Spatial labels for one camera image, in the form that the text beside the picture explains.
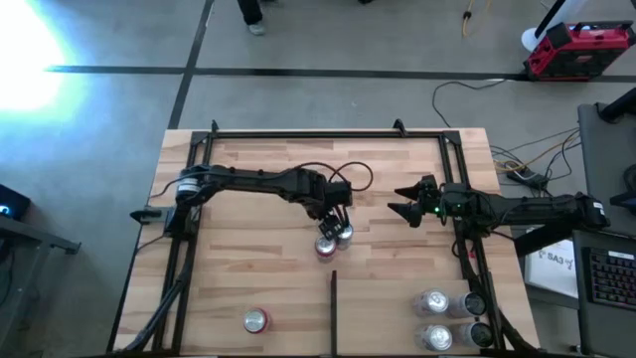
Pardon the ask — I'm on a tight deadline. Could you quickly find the black device with blue light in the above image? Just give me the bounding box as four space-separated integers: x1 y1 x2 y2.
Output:
0 182 32 223

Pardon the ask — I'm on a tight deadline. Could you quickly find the white slim beverage can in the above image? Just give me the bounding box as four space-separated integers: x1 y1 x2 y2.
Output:
452 321 496 349
446 290 489 319

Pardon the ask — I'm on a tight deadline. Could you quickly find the yellow and black cable tangle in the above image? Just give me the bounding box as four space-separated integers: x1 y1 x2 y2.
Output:
491 127 582 200

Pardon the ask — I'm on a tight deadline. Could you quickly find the red and black tool case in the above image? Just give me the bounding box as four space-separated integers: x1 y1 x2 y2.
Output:
524 20 636 84

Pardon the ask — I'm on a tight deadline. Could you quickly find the white stand with black pole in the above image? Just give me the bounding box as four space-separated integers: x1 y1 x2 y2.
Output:
520 0 590 54

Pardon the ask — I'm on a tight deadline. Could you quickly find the red soda can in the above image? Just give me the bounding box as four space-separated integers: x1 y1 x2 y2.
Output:
241 306 271 335

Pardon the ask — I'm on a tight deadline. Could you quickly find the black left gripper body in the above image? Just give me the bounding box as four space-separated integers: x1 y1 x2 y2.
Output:
306 179 355 223

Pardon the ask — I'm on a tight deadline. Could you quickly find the grey bench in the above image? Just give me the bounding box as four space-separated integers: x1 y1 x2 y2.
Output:
0 213 83 319

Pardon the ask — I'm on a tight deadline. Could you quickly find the person's leg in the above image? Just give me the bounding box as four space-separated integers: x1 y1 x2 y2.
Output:
236 0 264 26

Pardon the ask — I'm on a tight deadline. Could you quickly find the dark desk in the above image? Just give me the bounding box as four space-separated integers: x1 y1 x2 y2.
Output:
570 227 636 358

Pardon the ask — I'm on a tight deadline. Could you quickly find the grey desk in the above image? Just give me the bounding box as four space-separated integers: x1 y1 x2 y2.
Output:
577 101 636 238

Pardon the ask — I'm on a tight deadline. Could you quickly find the white paper sign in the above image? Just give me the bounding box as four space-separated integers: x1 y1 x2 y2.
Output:
524 238 581 299

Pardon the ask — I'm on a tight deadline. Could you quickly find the black power brick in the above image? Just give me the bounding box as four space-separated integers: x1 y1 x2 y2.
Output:
506 167 551 189

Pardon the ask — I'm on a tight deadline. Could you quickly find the thin black floor cable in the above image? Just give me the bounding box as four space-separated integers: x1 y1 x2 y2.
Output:
430 78 509 129

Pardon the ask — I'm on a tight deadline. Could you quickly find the black curved object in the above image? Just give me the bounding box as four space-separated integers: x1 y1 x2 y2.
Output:
609 163 636 215

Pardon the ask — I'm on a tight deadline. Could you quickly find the slim teal and silver can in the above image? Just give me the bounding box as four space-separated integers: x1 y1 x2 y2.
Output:
336 223 356 252

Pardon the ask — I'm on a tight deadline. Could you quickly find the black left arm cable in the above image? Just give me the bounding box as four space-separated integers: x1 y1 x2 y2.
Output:
292 160 375 194

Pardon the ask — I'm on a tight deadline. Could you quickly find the black diagonal beam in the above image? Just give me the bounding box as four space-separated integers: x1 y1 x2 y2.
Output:
514 224 575 258

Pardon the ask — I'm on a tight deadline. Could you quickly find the black table rig frame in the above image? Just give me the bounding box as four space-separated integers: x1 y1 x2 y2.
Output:
106 118 543 358

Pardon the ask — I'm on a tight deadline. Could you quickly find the red Fanta strawberry can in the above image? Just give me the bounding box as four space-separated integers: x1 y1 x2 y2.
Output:
314 235 338 264

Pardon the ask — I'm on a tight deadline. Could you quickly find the silver Diet Coke can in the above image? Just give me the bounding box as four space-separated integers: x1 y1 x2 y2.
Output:
411 288 451 318

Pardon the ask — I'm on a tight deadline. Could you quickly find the plain silver beverage can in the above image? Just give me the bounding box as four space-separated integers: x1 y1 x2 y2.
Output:
414 323 455 353

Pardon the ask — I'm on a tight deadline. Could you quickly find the black backlit keyboard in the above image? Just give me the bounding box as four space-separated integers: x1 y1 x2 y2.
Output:
585 247 636 312

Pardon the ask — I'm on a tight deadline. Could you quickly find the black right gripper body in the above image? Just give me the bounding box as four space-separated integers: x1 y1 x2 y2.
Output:
415 173 457 228

